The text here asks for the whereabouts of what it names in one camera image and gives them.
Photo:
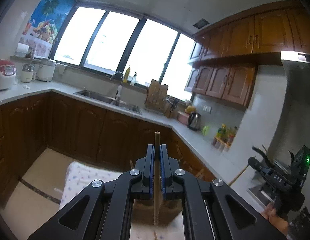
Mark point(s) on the dark wooden chopstick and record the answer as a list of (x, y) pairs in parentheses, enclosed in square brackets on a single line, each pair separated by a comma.
[(236, 177)]

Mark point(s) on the clear soap bottle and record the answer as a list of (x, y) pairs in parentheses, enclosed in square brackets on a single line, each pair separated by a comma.
[(133, 80)]

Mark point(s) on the upper wooden cabinets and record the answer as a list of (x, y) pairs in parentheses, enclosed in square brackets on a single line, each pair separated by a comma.
[(226, 55)]

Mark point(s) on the yellow dish soap bottle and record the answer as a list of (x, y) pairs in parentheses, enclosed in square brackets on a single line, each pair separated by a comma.
[(127, 73)]

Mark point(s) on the brown wooden utensil holder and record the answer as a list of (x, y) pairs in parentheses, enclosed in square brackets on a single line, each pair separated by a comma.
[(163, 214)]

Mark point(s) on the wooden cabinets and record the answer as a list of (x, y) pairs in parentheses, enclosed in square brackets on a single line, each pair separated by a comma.
[(226, 55), (85, 132)]

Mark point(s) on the wooden cutting board rack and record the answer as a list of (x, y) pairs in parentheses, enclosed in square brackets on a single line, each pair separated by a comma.
[(156, 95)]

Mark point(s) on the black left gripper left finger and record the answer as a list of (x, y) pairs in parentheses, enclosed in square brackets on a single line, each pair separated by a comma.
[(102, 210)]

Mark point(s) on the lower wooden cabinets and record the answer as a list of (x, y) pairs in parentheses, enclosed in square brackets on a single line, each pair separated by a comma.
[(85, 132)]

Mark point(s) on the small white electric pot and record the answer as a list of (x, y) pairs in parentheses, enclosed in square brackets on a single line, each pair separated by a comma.
[(27, 73)]

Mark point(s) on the seasoning bottle group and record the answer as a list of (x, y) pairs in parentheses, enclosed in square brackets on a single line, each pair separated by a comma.
[(224, 138)]

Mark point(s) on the wall power socket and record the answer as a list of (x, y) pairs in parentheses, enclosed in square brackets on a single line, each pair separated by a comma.
[(207, 109)]

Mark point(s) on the pink container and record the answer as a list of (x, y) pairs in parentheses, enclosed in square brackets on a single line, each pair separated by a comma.
[(183, 117)]

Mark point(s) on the red white rice cooker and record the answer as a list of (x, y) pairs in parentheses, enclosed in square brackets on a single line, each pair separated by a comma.
[(7, 74)]

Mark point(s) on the fruit poster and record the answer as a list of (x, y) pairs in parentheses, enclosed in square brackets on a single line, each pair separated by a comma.
[(44, 25)]

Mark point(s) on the green cup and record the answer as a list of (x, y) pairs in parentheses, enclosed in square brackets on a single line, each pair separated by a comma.
[(205, 130)]

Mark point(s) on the white floral tablecloth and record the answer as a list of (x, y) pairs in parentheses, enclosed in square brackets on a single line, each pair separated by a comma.
[(78, 176)]

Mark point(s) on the right hand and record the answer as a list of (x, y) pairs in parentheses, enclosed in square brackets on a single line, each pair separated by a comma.
[(269, 213)]

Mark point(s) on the range hood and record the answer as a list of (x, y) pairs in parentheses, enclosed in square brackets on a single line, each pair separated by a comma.
[(293, 130)]

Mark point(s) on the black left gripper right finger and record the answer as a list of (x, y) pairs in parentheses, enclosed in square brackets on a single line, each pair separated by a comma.
[(212, 210)]

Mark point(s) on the knife block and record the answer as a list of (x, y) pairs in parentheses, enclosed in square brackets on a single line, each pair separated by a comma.
[(171, 106)]

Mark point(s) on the steel sink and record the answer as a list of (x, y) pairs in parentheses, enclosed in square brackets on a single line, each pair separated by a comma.
[(109, 100)]

